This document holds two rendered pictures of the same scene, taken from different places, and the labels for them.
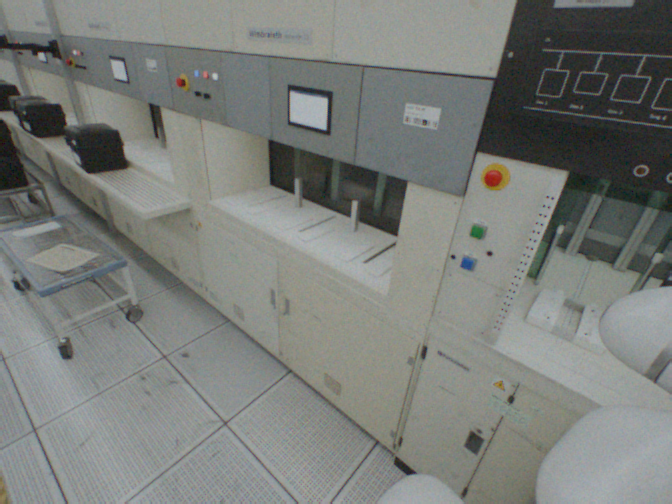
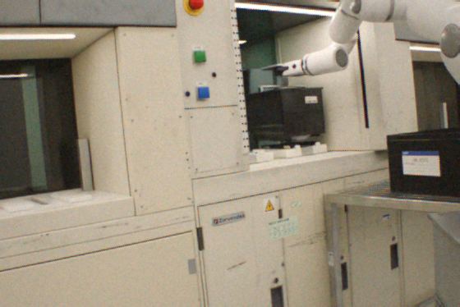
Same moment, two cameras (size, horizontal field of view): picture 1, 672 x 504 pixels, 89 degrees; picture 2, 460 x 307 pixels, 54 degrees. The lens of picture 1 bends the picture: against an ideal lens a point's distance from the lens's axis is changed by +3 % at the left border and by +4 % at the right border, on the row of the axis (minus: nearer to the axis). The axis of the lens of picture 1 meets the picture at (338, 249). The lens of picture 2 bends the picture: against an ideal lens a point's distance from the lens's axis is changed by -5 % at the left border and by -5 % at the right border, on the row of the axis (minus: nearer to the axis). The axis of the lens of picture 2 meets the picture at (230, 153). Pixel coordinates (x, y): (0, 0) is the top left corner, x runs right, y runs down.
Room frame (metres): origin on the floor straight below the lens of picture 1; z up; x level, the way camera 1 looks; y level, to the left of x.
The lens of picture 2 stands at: (0.36, 0.86, 1.00)
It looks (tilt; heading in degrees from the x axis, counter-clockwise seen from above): 3 degrees down; 288
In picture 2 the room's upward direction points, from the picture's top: 6 degrees counter-clockwise
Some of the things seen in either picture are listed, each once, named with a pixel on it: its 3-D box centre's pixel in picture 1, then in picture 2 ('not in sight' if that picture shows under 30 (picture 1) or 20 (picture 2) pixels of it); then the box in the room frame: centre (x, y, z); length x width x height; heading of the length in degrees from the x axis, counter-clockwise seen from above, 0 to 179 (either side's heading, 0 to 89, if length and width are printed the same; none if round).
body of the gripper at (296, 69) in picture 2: not in sight; (301, 67); (0.64, -0.92, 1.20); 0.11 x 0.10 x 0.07; 142
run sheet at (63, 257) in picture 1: (63, 256); not in sight; (1.61, 1.57, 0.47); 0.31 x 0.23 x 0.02; 74
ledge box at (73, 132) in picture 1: (95, 147); not in sight; (2.24, 1.67, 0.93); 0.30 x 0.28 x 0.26; 49
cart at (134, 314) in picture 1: (70, 274); not in sight; (1.74, 1.70, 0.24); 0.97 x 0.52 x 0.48; 55
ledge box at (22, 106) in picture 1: (42, 118); not in sight; (2.98, 2.61, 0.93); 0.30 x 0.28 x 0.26; 55
